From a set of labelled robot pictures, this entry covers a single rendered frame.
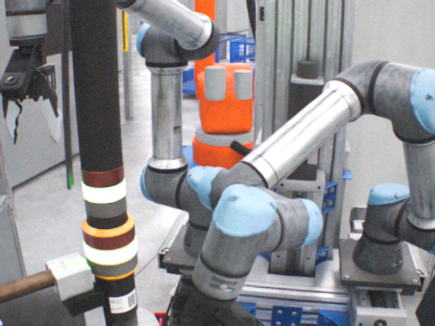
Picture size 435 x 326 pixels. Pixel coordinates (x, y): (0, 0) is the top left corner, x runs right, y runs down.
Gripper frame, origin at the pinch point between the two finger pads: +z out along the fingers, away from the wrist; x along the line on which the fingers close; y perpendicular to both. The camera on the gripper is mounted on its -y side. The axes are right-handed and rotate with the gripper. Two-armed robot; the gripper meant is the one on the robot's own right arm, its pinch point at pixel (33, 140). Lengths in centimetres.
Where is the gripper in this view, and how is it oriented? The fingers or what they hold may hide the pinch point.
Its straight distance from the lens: 93.0
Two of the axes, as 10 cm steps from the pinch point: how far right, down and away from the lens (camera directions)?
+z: 0.0, 9.4, 3.5
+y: -0.4, -3.5, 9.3
